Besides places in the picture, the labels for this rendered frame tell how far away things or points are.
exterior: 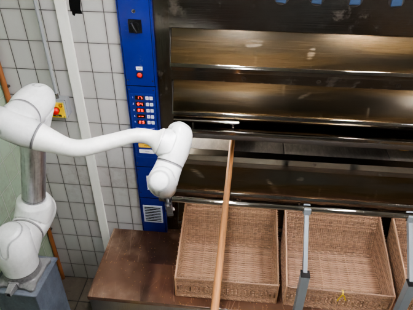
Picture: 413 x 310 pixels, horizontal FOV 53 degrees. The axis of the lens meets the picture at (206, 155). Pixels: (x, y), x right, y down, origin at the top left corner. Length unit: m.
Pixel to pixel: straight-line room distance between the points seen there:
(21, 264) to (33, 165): 0.42
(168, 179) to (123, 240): 1.28
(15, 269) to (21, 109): 0.71
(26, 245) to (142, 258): 0.87
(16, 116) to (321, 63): 1.32
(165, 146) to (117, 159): 0.95
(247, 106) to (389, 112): 0.70
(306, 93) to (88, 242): 1.77
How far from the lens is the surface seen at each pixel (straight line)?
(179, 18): 1.98
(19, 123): 1.53
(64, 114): 2.28
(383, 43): 2.09
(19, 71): 2.36
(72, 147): 1.52
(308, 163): 2.33
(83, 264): 3.20
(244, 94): 2.10
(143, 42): 2.02
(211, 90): 2.11
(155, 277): 2.47
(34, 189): 1.92
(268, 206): 2.01
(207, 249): 2.58
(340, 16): 1.98
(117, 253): 2.62
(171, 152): 1.51
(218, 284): 1.64
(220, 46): 2.00
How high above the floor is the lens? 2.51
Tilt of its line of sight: 35 degrees down
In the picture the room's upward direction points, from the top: straight up
